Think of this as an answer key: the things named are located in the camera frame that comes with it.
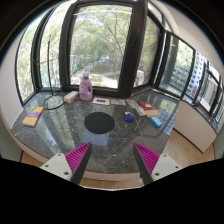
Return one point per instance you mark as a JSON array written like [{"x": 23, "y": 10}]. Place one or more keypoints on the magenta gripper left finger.
[{"x": 70, "y": 166}]

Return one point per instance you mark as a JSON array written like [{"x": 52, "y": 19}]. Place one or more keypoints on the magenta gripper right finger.
[{"x": 153, "y": 166}]

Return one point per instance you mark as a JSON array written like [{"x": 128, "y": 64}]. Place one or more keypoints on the round black mouse pad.
[{"x": 99, "y": 123}]

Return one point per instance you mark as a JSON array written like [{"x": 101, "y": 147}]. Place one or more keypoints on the blue computer mouse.
[{"x": 128, "y": 117}]

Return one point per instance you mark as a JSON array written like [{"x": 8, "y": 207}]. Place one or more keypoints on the blue small box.
[{"x": 156, "y": 121}]

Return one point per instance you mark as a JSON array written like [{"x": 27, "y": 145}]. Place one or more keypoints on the red book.
[{"x": 149, "y": 109}]

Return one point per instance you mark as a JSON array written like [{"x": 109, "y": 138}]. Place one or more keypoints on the light blue striped booklet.
[{"x": 135, "y": 106}]

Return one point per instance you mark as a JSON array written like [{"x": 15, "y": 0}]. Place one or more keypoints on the yellow book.
[{"x": 32, "y": 117}]

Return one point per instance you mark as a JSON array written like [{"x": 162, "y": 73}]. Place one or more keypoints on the orange white small box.
[{"x": 69, "y": 98}]

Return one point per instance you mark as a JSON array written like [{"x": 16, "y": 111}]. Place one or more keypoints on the flat white card box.
[{"x": 101, "y": 101}]

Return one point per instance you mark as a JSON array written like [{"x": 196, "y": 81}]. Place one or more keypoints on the grey flat booklet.
[{"x": 118, "y": 102}]

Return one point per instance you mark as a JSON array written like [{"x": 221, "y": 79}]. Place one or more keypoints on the purple detergent bottle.
[{"x": 85, "y": 88}]

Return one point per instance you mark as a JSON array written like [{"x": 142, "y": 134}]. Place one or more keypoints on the black framed window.
[{"x": 125, "y": 45}]

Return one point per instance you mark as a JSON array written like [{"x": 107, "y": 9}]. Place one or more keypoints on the black stand with ring base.
[{"x": 54, "y": 100}]

